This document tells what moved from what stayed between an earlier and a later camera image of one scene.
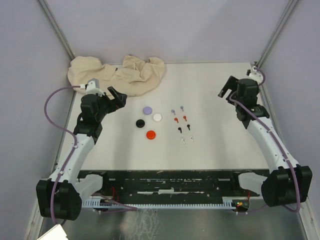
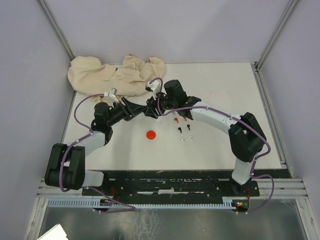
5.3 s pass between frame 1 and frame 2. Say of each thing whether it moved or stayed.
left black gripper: moved
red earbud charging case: stayed
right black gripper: moved
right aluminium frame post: stayed
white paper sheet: stayed
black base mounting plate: stayed
